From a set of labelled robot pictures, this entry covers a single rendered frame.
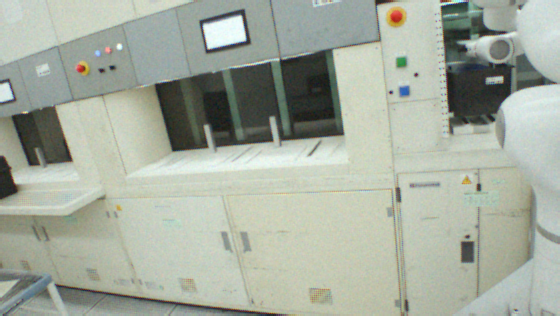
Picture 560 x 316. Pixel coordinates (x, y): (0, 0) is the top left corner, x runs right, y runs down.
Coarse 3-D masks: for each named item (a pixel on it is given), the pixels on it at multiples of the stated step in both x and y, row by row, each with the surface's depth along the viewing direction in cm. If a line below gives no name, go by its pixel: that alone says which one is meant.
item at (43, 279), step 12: (0, 276) 177; (12, 276) 174; (24, 276) 173; (36, 276) 171; (48, 276) 170; (24, 288) 162; (36, 288) 163; (48, 288) 172; (0, 300) 153; (12, 300) 152; (24, 300) 156; (60, 300) 175; (0, 312) 145; (36, 312) 185; (48, 312) 181; (60, 312) 176
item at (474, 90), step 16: (448, 64) 136; (496, 64) 138; (448, 80) 139; (464, 80) 128; (480, 80) 126; (496, 80) 125; (448, 96) 142; (464, 96) 130; (480, 96) 129; (496, 96) 127; (464, 112) 132; (480, 112) 131; (496, 112) 129
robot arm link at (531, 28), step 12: (516, 0) 67; (528, 0) 67; (540, 0) 57; (552, 0) 56; (528, 12) 58; (540, 12) 56; (552, 12) 54; (528, 24) 57; (540, 24) 55; (552, 24) 53; (528, 36) 57; (540, 36) 54; (552, 36) 53; (528, 48) 57; (540, 48) 54; (552, 48) 53; (540, 60) 55; (552, 60) 53; (540, 72) 57; (552, 72) 55
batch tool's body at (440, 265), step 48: (384, 0) 112; (432, 0) 108; (384, 48) 117; (432, 48) 112; (432, 96) 117; (432, 144) 122; (480, 144) 121; (432, 192) 127; (528, 192) 116; (432, 240) 133; (480, 240) 127; (432, 288) 140; (480, 288) 133
